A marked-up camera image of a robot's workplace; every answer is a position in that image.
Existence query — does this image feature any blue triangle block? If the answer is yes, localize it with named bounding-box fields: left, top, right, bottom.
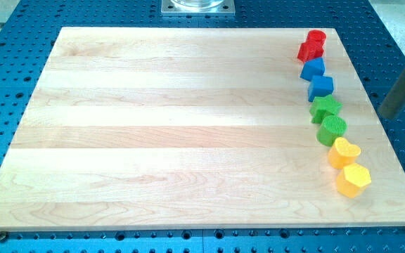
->
left=300, top=57, right=326, bottom=81

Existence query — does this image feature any yellow hexagon block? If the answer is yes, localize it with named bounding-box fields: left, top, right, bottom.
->
left=336, top=163, right=372, bottom=198

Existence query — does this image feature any green star block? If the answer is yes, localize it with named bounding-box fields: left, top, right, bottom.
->
left=309, top=94, right=342, bottom=124

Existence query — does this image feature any red star block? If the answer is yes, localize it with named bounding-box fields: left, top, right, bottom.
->
left=297, top=41, right=324, bottom=63

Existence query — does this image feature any red cylinder block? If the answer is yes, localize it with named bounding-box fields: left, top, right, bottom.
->
left=306, top=30, right=327, bottom=46

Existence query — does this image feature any blue cube block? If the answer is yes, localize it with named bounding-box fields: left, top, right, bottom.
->
left=307, top=75, right=334, bottom=102

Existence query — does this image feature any green cylinder block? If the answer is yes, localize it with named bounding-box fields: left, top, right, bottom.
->
left=316, top=115, right=347, bottom=147

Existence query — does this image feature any wooden board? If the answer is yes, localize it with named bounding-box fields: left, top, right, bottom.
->
left=0, top=27, right=405, bottom=231

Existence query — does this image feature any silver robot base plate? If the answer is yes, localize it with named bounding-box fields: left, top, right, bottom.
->
left=160, top=0, right=236, bottom=16

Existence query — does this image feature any yellow heart block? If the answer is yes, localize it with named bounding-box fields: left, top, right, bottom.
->
left=328, top=137, right=361, bottom=169

